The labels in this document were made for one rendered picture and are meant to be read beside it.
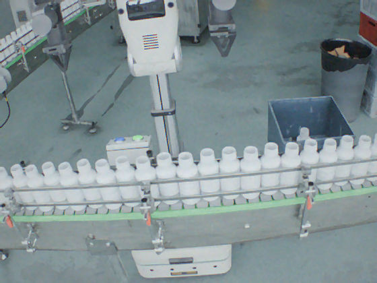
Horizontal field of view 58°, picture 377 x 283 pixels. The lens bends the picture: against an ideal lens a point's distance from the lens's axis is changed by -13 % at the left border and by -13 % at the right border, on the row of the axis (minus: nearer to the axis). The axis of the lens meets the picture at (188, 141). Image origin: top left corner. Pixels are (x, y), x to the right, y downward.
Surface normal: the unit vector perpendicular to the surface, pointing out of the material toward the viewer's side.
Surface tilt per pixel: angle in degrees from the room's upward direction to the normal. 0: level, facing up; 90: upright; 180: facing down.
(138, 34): 90
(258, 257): 0
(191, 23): 88
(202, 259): 90
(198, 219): 90
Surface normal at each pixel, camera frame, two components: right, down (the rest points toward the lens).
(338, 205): 0.02, 0.60
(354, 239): -0.10, -0.79
